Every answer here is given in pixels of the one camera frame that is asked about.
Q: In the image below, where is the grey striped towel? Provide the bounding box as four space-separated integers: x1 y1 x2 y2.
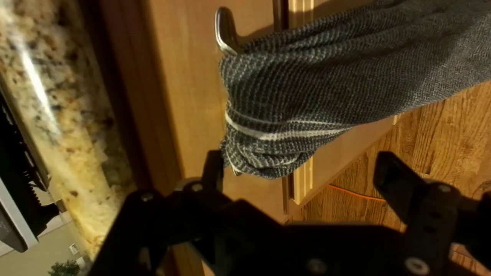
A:
222 0 491 178

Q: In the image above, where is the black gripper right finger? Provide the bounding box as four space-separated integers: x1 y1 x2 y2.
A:
374 152 429 224

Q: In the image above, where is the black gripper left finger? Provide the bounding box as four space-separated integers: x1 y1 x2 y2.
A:
202 150 225 190

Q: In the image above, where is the granite countertop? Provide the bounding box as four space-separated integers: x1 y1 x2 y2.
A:
0 0 136 256

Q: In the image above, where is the black induction cooktop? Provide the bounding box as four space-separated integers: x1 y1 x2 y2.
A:
0 98 61 253

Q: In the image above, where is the metal drawer handle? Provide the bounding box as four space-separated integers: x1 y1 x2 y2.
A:
214 6 242 55

